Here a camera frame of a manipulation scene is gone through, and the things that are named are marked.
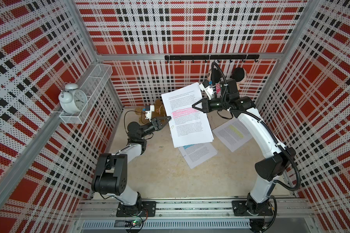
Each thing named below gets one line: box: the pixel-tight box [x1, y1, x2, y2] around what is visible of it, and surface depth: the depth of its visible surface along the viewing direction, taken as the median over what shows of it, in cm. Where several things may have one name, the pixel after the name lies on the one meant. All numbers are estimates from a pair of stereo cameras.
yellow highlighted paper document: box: [211, 117, 253, 153], surface depth 104 cm
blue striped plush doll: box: [231, 66, 245, 83], surface depth 95 cm
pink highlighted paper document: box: [161, 82, 214, 149], surface depth 75 cm
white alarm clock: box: [58, 83, 88, 114], surface depth 63 cm
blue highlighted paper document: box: [177, 142, 218, 169], surface depth 97 cm
